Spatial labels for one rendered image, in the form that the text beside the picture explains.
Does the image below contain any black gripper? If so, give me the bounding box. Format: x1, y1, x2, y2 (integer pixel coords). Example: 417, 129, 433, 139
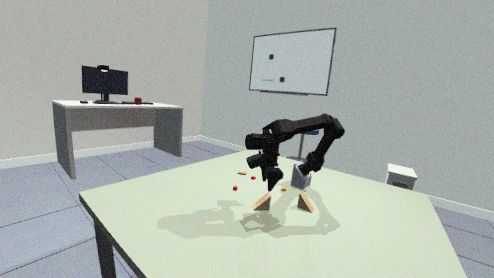
259, 149, 284, 192

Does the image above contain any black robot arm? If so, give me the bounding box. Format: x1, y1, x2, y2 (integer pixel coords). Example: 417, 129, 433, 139
245, 113, 345, 177

